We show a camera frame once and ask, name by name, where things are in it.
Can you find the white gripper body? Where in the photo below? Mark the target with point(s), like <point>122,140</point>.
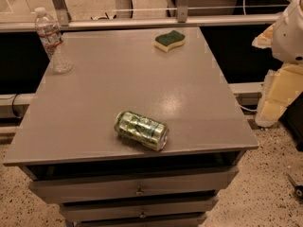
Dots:
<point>289,37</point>

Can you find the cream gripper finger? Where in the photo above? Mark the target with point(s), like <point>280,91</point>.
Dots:
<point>280,89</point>
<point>264,39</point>

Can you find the green soda can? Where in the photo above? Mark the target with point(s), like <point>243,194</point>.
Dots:
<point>148,132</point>

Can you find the green and yellow sponge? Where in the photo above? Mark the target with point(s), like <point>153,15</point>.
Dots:
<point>167,41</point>

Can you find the black caster wheel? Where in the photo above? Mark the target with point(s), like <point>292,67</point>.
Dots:
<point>298,189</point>

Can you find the clear plastic water bottle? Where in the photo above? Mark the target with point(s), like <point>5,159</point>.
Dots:
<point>51,38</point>

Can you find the grey drawer cabinet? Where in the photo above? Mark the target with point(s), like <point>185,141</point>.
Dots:
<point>68,146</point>

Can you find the metal railing frame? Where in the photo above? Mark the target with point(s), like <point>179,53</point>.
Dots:
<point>19,15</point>

